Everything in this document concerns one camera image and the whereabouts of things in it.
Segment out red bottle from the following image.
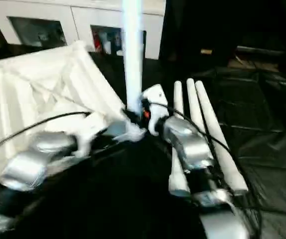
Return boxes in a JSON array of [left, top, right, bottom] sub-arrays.
[[92, 32, 104, 53]]

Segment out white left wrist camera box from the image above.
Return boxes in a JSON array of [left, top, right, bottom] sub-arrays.
[[69, 112, 110, 159]]

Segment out white plastic table top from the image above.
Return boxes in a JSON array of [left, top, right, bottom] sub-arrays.
[[0, 42, 146, 184]]

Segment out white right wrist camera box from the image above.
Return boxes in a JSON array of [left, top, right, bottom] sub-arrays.
[[141, 84, 169, 137]]

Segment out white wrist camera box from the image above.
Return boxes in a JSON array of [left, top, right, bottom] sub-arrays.
[[141, 84, 169, 137], [69, 112, 110, 159]]

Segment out white display cabinet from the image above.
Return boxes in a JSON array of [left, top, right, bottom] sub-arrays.
[[0, 0, 166, 61]]

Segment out black low cabinet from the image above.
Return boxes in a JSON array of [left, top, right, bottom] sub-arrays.
[[160, 0, 286, 70]]

